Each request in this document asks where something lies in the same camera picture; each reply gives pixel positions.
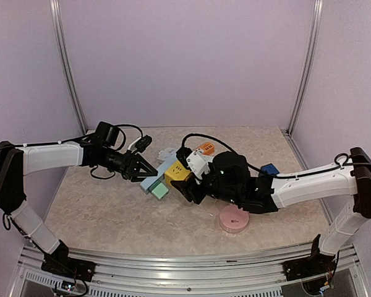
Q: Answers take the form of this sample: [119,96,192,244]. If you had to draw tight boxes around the right aluminium frame post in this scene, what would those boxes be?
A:
[286,0,323,138]

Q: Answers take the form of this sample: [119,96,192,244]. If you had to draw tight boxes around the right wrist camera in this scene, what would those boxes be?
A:
[186,150,213,183]

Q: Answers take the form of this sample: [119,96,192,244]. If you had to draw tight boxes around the orange power strip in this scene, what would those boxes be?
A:
[196,142,215,155]

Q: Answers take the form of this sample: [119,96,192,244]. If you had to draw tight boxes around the yellow cube adapter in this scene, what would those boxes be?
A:
[164,160,192,186]

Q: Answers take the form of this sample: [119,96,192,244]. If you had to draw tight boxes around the blue cube adapter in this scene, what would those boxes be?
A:
[258,163,279,176]

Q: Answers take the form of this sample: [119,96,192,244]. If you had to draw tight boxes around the light green plug adapter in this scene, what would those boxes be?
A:
[150,182,169,200]

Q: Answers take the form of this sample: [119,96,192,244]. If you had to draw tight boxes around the aluminium frame post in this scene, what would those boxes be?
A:
[49,0,88,134]
[286,0,323,138]

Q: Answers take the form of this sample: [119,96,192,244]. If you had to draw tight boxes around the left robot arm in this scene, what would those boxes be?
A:
[0,121,158,275]

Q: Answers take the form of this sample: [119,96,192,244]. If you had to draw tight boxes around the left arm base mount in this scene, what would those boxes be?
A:
[41,254,96,282]

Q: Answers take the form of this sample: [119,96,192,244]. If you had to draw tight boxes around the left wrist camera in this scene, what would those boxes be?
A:
[127,135,152,154]

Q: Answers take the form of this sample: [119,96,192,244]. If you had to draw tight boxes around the light blue power strip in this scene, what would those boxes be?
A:
[140,154,177,194]

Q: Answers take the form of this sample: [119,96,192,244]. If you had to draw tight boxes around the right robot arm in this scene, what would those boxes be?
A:
[172,147,371,275]

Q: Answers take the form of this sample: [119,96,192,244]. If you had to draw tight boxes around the long white power strip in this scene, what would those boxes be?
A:
[156,147,177,164]

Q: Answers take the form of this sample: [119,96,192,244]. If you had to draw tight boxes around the pink round socket hub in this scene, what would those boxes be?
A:
[218,205,249,233]

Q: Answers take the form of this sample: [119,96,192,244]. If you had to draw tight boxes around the aluminium front rail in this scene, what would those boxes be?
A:
[8,244,371,296]

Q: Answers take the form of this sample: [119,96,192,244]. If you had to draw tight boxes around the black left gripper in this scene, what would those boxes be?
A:
[100,147,157,181]

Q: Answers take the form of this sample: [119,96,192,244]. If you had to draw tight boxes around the left aluminium frame post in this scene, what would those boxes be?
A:
[49,0,88,134]

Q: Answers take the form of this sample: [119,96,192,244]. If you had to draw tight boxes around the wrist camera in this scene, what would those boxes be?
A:
[186,150,213,183]
[127,135,152,154]

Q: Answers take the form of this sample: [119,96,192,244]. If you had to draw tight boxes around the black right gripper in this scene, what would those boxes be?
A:
[171,161,242,205]

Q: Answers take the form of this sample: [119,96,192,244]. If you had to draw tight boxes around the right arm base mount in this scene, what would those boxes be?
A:
[283,247,336,281]

